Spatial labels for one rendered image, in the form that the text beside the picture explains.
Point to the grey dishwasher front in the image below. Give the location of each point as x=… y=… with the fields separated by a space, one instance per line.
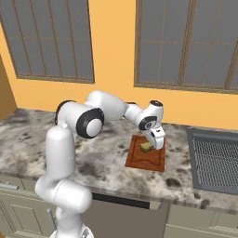
x=124 y=217

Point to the brown framed window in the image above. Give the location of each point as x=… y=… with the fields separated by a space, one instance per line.
x=46 y=40
x=189 y=43

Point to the beige drawer front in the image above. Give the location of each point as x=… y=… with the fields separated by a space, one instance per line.
x=15 y=183
x=203 y=217

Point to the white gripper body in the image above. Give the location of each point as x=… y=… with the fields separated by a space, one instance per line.
x=156 y=138

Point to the brown wooden cutting board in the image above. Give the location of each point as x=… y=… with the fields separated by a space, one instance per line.
x=145 y=159

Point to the brown wooden cabinet side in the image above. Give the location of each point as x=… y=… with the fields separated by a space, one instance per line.
x=6 y=91

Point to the yellow green sponge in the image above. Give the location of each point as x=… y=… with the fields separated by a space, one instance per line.
x=145 y=147

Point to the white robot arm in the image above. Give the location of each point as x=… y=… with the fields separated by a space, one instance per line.
x=65 y=148

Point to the beige cupboard door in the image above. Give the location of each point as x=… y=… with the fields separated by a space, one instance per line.
x=21 y=217
x=201 y=232

